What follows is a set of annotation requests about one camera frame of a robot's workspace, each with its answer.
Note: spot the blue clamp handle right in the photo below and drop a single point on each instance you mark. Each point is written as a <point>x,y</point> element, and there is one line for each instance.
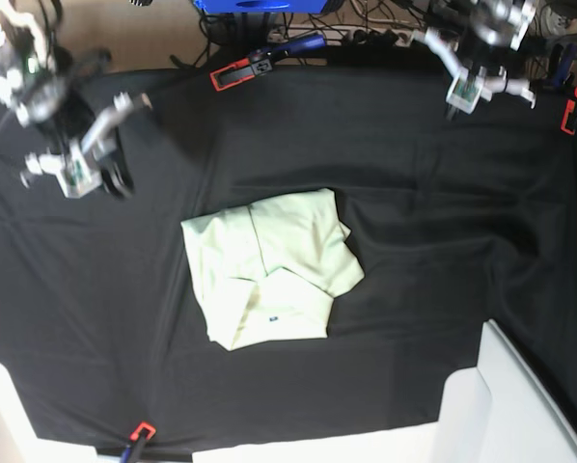
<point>559,65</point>

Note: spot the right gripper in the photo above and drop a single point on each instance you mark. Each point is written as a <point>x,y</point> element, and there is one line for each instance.
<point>94,161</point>

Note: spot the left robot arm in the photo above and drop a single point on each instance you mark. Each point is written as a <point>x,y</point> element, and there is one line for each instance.
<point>476,62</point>

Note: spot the red blue clamp bottom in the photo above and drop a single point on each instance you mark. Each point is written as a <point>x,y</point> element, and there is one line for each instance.
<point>138,440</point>

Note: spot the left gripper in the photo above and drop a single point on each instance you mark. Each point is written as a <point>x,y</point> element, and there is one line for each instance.
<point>468,88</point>

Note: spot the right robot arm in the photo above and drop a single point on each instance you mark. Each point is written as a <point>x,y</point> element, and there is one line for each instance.
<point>38,88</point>

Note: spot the white table frame left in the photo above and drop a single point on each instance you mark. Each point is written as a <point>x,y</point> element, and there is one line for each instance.
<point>18,440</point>

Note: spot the light green T-shirt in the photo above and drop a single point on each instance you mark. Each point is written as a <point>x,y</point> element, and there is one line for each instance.
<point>270,270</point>

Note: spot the black power strip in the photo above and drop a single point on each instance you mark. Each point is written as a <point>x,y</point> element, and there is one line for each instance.
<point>376,38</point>

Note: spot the red black clamp right edge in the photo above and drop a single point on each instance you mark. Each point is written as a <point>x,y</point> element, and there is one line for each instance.
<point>569,120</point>

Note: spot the black table cloth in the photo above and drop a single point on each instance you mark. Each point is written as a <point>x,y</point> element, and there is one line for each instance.
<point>454,223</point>

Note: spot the white table frame right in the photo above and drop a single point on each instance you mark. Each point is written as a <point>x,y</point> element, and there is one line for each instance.
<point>499,411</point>

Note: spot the white table frame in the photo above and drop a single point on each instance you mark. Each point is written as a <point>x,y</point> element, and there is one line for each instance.
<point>499,411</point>
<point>18,440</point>

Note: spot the red black clamp top centre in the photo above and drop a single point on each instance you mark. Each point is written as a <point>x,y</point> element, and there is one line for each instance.
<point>262,61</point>

